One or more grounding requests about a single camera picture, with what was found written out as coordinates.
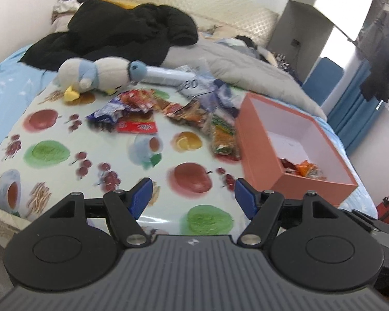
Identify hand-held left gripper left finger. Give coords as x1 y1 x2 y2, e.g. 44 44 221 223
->
48 178 154 247

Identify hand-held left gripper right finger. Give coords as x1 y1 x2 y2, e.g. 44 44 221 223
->
234 178 342 247

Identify dark red snack packet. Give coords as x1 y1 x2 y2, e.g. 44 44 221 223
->
279 157 297 172

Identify orange cardboard box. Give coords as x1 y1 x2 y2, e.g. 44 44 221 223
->
235 92 359 206

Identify orange crinkled snack packet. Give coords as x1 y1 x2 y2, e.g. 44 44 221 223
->
295 160 319 177

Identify pile of snack packets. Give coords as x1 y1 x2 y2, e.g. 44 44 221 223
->
86 89 244 162

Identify fruit-print plastic mat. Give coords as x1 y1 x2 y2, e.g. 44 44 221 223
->
0 81 256 237

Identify crumpled clear plastic bag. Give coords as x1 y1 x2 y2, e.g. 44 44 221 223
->
177 59 244 117

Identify white cylindrical tube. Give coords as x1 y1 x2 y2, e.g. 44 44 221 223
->
144 66 195 86

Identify white and blue plush penguin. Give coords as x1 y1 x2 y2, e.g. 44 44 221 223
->
53 56 148 102

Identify grey duvet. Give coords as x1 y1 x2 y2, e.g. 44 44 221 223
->
162 37 328 120

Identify blue curtain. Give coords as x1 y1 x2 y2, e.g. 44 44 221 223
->
326 61 381 153

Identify beige bed base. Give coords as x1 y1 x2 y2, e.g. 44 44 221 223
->
0 204 30 244

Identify small bottles on desk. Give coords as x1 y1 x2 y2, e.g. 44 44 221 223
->
275 52 290 69

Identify blue chair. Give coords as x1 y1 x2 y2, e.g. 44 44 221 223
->
302 56 344 106

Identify dark clothes heap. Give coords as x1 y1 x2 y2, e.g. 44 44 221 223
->
214 35 299 81

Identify black puffer jacket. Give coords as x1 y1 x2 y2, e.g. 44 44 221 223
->
19 0 199 72

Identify light blue bed sheet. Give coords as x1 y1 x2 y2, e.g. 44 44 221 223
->
0 44 378 214

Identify white pillow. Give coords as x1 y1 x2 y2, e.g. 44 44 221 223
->
50 16 73 34

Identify cream quilted headboard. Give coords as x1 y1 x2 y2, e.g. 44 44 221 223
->
112 0 279 49

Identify yellow pillow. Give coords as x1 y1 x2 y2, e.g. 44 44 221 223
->
99 0 140 9

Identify hanging dark clothes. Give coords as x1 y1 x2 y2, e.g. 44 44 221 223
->
360 8 389 102

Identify brown cardboard box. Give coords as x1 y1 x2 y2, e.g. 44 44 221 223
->
50 10 72 24

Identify pile of folded clothes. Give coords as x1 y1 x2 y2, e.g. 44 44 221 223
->
53 0 91 15

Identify white overhead cabinet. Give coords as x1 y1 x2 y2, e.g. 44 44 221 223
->
313 0 385 43

